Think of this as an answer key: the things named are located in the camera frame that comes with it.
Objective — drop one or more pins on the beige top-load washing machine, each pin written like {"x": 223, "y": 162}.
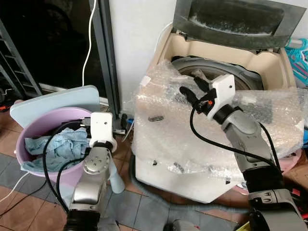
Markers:
{"x": 159, "y": 185}

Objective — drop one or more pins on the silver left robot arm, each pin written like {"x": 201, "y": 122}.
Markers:
{"x": 94, "y": 173}

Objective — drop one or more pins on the dark grey window frame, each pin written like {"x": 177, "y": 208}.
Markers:
{"x": 103, "y": 53}

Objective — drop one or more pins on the red and black tool case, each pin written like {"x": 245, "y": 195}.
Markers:
{"x": 299, "y": 199}

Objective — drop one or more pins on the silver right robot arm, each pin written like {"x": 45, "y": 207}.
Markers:
{"x": 250, "y": 144}

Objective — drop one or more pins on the grey washer drum rim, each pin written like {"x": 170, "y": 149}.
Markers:
{"x": 185, "y": 65}

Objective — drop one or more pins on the light blue cloth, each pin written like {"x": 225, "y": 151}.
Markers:
{"x": 57, "y": 149}

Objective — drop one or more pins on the grey washer lid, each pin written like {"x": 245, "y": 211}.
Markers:
{"x": 231, "y": 19}

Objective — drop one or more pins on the pale blue plastic stool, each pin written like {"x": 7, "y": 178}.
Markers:
{"x": 53, "y": 98}

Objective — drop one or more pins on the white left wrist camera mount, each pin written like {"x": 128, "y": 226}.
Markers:
{"x": 102, "y": 126}

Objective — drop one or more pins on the dark metal ladder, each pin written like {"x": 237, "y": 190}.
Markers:
{"x": 17, "y": 62}

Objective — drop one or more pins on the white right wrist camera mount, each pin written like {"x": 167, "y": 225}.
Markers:
{"x": 222, "y": 94}

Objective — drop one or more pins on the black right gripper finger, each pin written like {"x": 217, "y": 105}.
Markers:
{"x": 201, "y": 84}
{"x": 186, "y": 92}

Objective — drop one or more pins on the purple plastic basin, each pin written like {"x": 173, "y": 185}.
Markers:
{"x": 33, "y": 125}

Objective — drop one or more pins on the pink plastic basin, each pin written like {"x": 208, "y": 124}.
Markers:
{"x": 291, "y": 161}

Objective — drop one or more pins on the clear bubble wrap sheet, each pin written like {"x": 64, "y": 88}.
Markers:
{"x": 163, "y": 130}

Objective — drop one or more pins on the grey right robot foot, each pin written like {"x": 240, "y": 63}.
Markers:
{"x": 182, "y": 226}

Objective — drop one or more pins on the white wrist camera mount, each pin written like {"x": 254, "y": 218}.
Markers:
{"x": 102, "y": 126}
{"x": 222, "y": 94}

